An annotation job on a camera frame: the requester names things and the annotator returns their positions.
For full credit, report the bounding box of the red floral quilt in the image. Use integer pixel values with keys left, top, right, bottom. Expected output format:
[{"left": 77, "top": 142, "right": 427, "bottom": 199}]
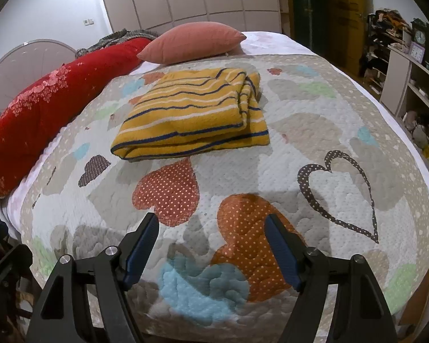
[{"left": 0, "top": 37, "right": 152, "bottom": 200}]

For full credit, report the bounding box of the grey knitted cloth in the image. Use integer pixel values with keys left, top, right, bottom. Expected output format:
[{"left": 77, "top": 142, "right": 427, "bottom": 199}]
[{"left": 75, "top": 28, "right": 161, "bottom": 57}]

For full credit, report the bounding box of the heart patterned quilted blanket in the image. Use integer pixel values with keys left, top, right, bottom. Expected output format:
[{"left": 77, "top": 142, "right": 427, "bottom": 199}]
[{"left": 20, "top": 54, "right": 429, "bottom": 343}]

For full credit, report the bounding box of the white wardrobe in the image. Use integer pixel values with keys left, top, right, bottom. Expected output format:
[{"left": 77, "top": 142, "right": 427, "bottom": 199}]
[{"left": 97, "top": 0, "right": 293, "bottom": 37}]

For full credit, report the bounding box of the wooden door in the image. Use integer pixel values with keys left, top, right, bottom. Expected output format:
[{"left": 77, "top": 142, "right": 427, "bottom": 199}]
[{"left": 289, "top": 0, "right": 374, "bottom": 76}]

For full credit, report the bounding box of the pink pillow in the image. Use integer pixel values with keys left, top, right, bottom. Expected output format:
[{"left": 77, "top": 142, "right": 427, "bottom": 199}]
[{"left": 136, "top": 21, "right": 247, "bottom": 65}]

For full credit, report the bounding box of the white bed headboard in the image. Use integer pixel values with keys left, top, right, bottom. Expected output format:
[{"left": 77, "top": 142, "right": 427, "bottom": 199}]
[{"left": 0, "top": 41, "right": 77, "bottom": 112}]

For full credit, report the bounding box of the yellow striped knit sweater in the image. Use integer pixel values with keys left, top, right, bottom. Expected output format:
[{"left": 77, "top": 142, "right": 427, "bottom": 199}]
[{"left": 110, "top": 67, "right": 271, "bottom": 161}]

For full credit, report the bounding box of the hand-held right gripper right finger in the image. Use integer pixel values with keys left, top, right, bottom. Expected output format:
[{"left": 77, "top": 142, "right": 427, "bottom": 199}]
[{"left": 264, "top": 214, "right": 398, "bottom": 343}]

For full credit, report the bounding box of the small purple clock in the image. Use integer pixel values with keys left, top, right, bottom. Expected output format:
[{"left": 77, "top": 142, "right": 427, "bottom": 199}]
[{"left": 409, "top": 41, "right": 426, "bottom": 63}]

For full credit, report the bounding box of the white shelf unit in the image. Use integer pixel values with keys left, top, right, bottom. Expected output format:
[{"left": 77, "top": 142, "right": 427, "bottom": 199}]
[{"left": 380, "top": 44, "right": 429, "bottom": 165}]

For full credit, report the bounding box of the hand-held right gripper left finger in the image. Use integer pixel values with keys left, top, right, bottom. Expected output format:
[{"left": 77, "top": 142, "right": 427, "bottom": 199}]
[{"left": 26, "top": 212, "right": 161, "bottom": 343}]

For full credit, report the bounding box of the dark mantel clock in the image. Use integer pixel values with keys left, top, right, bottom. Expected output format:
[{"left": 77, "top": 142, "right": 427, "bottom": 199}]
[{"left": 411, "top": 18, "right": 428, "bottom": 51}]

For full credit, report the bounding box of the cluttered dark rack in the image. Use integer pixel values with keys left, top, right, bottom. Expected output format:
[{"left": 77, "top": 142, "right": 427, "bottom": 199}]
[{"left": 360, "top": 8, "right": 413, "bottom": 97}]

